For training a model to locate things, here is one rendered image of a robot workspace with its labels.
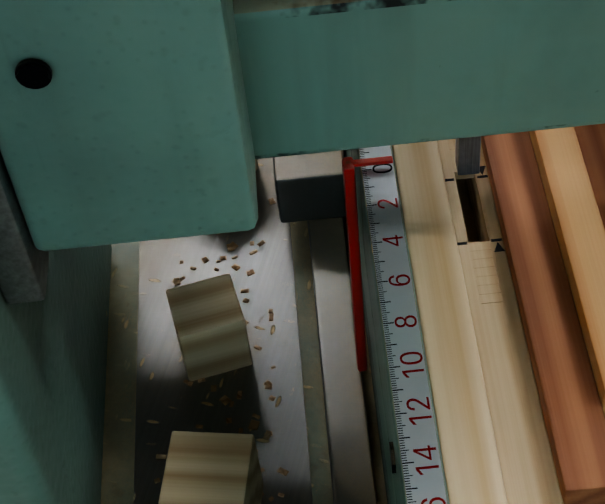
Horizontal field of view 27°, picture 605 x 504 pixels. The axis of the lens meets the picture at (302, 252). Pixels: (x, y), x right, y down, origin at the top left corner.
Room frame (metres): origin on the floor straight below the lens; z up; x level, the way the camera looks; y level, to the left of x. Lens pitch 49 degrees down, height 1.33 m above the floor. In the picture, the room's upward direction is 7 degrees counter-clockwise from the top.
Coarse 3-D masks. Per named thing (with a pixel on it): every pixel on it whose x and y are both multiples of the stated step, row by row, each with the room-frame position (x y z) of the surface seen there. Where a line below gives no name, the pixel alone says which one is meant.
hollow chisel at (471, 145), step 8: (480, 136) 0.36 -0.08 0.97; (456, 144) 0.36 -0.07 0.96; (464, 144) 0.36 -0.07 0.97; (472, 144) 0.36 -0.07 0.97; (480, 144) 0.36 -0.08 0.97; (456, 152) 0.36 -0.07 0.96; (464, 152) 0.36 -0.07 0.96; (472, 152) 0.36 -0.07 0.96; (480, 152) 0.36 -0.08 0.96; (456, 160) 0.36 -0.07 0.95; (464, 160) 0.36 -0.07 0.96; (472, 160) 0.36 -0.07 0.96; (464, 168) 0.36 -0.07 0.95; (472, 168) 0.36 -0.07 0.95
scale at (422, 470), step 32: (384, 192) 0.35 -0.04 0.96; (384, 224) 0.33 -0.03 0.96; (384, 256) 0.31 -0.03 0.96; (384, 288) 0.30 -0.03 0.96; (384, 320) 0.28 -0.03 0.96; (416, 320) 0.28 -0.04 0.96; (416, 352) 0.27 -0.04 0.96; (416, 384) 0.25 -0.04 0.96; (416, 416) 0.24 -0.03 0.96; (416, 448) 0.23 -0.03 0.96; (416, 480) 0.21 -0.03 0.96
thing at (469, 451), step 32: (416, 160) 0.37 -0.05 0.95; (416, 192) 0.35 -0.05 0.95; (416, 224) 0.33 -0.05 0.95; (448, 224) 0.33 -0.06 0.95; (416, 256) 0.32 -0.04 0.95; (448, 256) 0.31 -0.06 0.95; (416, 288) 0.30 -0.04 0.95; (448, 288) 0.30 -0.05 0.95; (448, 320) 0.28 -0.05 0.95; (448, 352) 0.27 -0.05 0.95; (448, 384) 0.26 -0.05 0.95; (480, 384) 0.25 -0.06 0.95; (448, 416) 0.24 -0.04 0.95; (480, 416) 0.24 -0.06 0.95; (448, 448) 0.23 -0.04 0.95; (480, 448) 0.23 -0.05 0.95; (448, 480) 0.22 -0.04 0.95; (480, 480) 0.21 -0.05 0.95
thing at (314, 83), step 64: (256, 0) 0.33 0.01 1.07; (320, 0) 0.33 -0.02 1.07; (384, 0) 0.33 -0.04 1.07; (448, 0) 0.33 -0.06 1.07; (512, 0) 0.33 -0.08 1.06; (576, 0) 0.33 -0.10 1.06; (256, 64) 0.33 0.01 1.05; (320, 64) 0.33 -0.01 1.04; (384, 64) 0.33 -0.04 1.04; (448, 64) 0.33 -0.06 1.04; (512, 64) 0.33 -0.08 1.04; (576, 64) 0.33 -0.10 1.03; (256, 128) 0.33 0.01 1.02; (320, 128) 0.33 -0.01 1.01; (384, 128) 0.33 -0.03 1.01; (448, 128) 0.33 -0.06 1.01; (512, 128) 0.33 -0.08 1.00
